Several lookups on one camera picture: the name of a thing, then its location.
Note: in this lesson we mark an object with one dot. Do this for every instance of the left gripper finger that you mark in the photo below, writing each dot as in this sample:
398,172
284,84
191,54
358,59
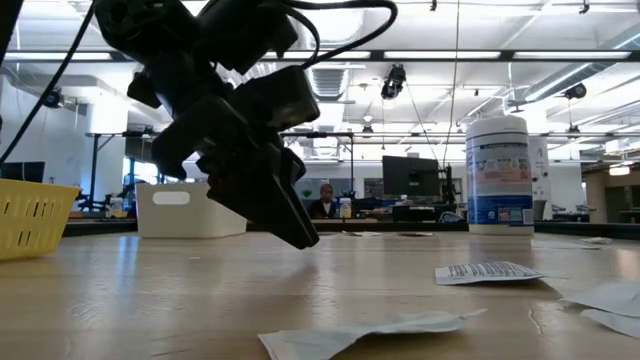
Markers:
295,167
265,200

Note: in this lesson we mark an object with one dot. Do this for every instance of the white plastic bin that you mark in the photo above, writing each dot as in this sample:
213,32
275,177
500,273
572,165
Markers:
170,220

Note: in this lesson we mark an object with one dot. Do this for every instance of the small yellowish ointment packet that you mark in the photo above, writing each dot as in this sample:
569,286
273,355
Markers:
596,240

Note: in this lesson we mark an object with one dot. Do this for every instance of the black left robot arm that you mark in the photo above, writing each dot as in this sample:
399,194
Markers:
150,25

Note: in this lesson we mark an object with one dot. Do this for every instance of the person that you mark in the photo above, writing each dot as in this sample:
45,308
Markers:
325,202

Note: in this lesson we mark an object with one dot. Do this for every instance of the small white bottle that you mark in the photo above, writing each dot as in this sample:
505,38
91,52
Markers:
116,207
345,207

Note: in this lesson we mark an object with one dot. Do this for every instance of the black computer monitor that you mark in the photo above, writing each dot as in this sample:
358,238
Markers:
410,175

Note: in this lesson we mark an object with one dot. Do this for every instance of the black ceiling spotlight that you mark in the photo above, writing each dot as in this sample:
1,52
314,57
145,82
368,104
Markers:
575,91
52,98

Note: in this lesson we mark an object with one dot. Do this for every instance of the yellow plastic basket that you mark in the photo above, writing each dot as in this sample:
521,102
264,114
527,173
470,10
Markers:
35,220

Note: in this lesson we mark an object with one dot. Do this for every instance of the black overhead rig bar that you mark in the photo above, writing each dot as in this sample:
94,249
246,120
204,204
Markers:
450,55

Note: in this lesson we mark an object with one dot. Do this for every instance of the white wipes canister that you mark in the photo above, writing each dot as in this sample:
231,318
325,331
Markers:
500,175

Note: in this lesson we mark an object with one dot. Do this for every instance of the lit ceiling lamp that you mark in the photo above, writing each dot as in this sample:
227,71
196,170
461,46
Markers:
619,170

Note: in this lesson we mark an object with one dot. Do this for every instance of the black background workstation frame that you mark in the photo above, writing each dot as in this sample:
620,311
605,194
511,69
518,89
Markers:
351,165
94,165

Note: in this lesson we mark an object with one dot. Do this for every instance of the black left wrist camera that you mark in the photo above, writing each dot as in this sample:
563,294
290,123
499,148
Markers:
280,97

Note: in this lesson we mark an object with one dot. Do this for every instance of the grey ventilation duct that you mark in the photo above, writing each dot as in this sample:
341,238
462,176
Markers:
327,85

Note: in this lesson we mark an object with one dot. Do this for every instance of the black overhead camera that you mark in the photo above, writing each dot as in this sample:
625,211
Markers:
393,82

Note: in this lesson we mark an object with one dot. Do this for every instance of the dark wall screen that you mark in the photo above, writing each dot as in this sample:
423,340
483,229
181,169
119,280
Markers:
22,171

